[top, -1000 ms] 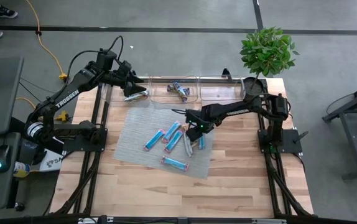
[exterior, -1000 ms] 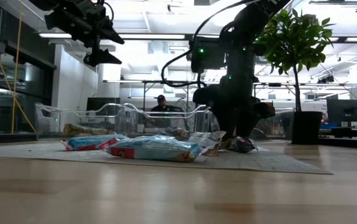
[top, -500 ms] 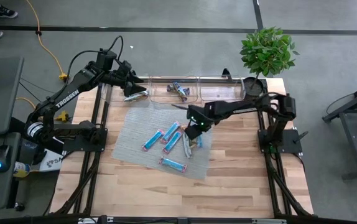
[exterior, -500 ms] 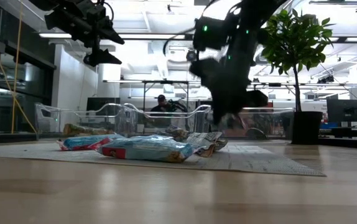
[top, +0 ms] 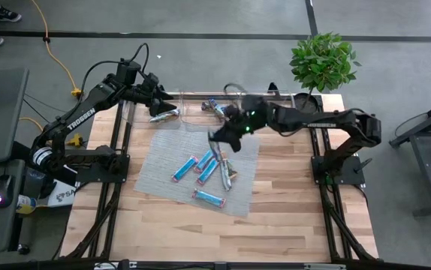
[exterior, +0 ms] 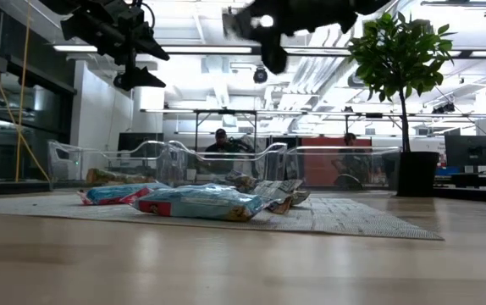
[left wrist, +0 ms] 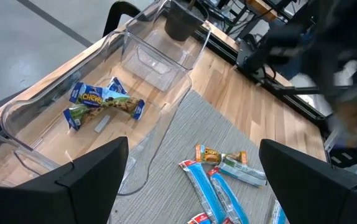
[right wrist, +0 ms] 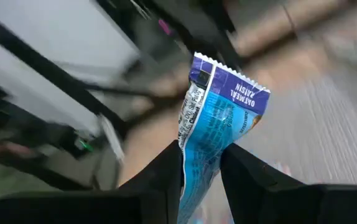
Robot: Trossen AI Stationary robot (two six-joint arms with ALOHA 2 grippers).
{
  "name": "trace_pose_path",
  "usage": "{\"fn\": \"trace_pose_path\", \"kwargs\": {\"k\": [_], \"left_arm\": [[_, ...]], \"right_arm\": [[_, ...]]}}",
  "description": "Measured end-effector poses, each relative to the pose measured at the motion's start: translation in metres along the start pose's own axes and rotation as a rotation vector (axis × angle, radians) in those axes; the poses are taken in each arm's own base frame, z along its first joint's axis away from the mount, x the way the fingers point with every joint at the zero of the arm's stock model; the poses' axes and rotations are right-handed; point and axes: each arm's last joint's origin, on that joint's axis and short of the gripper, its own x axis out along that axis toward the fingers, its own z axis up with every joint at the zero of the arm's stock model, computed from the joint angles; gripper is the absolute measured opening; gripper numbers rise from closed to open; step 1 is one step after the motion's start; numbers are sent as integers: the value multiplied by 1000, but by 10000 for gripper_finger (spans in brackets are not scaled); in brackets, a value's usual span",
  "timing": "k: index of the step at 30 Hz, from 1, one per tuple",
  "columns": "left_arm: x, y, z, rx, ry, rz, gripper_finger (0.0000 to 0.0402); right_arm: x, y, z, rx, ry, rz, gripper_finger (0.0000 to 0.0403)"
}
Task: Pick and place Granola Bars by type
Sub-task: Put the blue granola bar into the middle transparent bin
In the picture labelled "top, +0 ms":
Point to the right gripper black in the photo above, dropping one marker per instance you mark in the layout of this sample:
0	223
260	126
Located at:
251	114

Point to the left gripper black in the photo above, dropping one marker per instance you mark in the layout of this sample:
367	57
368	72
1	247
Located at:
147	94

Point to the silver wrapper granola bar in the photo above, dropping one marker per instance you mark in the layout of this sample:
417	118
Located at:
225	176

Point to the dark blue wrapper granola bar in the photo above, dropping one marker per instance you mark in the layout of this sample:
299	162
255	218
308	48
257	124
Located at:
206	106

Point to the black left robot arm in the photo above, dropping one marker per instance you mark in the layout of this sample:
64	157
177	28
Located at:
82	118

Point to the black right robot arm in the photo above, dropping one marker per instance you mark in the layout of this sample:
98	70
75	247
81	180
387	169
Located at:
320	120

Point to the grey woven placemat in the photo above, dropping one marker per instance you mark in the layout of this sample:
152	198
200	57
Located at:
155	180

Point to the green potted plant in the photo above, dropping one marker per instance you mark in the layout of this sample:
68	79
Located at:
320	63

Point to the white printed cardboard box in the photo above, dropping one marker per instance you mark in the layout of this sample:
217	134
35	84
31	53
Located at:
63	195

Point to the yellow and white bottle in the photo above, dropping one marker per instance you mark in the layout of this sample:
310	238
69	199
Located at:
26	204

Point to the black computer mouse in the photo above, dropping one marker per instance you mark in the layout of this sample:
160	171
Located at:
2	191

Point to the dark metal cart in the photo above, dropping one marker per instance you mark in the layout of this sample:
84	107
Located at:
425	168

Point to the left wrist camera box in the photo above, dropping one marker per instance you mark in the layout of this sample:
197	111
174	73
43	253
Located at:
151	80

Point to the black bracket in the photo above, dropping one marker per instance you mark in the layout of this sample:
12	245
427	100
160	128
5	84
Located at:
273	89

